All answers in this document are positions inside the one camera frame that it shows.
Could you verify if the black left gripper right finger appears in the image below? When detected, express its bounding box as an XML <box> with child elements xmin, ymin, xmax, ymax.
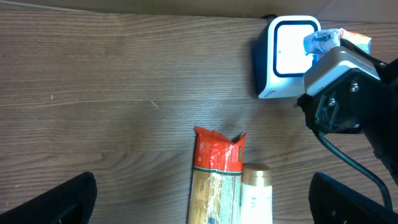
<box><xmin>308</xmin><ymin>172</ymin><xmax>397</xmax><ymax>224</ymax></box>

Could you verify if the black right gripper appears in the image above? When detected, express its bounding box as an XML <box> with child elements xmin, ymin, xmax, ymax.
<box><xmin>297</xmin><ymin>40</ymin><xmax>397</xmax><ymax>180</ymax></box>

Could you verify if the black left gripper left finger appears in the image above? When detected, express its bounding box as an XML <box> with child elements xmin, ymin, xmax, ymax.
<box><xmin>1</xmin><ymin>172</ymin><xmax>97</xmax><ymax>224</ymax></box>

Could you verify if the white tube gold cap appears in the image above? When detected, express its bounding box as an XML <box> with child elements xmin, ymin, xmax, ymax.
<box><xmin>240</xmin><ymin>164</ymin><xmax>273</xmax><ymax>224</ymax></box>

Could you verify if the orange tissue packet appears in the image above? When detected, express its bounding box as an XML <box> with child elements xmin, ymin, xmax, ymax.
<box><xmin>303</xmin><ymin>28</ymin><xmax>371</xmax><ymax>55</ymax></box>

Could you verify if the red spaghetti packet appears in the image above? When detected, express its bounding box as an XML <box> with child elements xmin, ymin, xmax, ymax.
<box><xmin>187</xmin><ymin>127</ymin><xmax>246</xmax><ymax>224</ymax></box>

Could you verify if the white barcode scanner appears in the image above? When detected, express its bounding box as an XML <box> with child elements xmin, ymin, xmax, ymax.
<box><xmin>252</xmin><ymin>16</ymin><xmax>321</xmax><ymax>99</ymax></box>

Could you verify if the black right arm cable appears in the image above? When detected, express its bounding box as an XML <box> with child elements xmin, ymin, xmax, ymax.
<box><xmin>313</xmin><ymin>129</ymin><xmax>393</xmax><ymax>212</ymax></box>

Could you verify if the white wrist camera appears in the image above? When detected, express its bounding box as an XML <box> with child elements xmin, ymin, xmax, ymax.
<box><xmin>303</xmin><ymin>46</ymin><xmax>380</xmax><ymax>96</ymax></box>

